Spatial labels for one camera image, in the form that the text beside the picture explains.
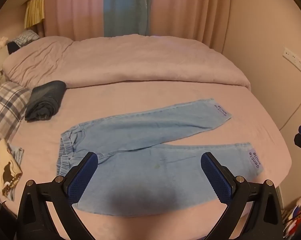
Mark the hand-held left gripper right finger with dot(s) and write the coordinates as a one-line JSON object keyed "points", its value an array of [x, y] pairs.
{"points": [[215, 178]]}

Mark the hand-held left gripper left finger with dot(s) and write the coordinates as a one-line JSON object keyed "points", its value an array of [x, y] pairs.
{"points": [[82, 178]]}

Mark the light blue denim pants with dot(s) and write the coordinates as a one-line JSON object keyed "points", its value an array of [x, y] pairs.
{"points": [[140, 142]]}

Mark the light blue cloth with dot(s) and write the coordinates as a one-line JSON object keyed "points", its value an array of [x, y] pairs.
{"points": [[18, 155]]}

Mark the colourful clutter pile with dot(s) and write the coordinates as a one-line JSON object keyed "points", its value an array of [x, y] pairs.
{"points": [[296, 215]]}

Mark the cream printed cloth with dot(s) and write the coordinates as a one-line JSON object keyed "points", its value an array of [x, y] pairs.
{"points": [[4, 167]]}

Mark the white power strip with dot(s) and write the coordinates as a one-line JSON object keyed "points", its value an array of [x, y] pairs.
{"points": [[296, 60]]}

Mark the dark folded garment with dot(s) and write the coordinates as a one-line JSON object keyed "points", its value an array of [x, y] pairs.
{"points": [[46, 97]]}

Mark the plaid pillow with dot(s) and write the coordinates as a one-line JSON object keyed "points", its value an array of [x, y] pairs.
{"points": [[5, 110]]}

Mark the pink duvet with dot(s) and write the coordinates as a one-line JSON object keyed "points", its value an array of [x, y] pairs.
{"points": [[130, 60]]}

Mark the dark navy cloth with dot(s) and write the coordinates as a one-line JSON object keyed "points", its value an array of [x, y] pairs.
{"points": [[12, 48]]}

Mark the blue checked cloth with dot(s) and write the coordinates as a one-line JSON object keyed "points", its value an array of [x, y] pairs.
{"points": [[25, 38]]}

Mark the pink curtain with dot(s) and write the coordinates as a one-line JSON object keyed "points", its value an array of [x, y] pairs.
{"points": [[73, 7], [188, 10]]}

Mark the yellow pleated fabric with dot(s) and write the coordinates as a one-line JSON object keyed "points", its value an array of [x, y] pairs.
{"points": [[35, 11]]}

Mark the blue-green curtain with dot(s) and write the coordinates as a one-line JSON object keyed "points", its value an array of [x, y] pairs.
{"points": [[126, 7]]}

